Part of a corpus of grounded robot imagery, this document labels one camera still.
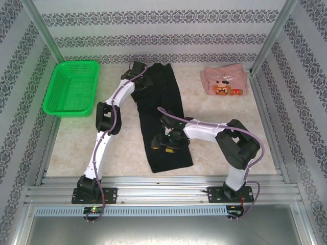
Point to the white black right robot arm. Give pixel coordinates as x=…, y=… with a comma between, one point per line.
x=204, y=131

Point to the small circuit board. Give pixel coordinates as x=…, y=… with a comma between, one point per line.
x=235, y=210
x=94, y=209

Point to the pink printed t-shirt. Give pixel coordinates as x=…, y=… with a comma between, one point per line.
x=224, y=79

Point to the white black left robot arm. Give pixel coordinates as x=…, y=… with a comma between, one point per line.
x=102, y=150

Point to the green plastic basket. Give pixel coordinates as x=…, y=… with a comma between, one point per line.
x=71, y=89

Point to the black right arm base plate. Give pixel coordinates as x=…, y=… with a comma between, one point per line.
x=215, y=195

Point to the aluminium mounting rail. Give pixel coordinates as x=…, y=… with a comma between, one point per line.
x=158, y=194

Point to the grey metal sheet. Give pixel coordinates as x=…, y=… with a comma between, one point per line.
x=163, y=232

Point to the aluminium side rail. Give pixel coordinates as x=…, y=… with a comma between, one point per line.
x=47, y=153
x=265, y=122

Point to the aluminium frame post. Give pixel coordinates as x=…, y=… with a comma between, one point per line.
x=43, y=28
x=276, y=33

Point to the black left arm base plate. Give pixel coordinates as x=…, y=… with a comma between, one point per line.
x=110, y=195

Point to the black t-shirt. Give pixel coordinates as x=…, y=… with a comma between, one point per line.
x=163, y=97

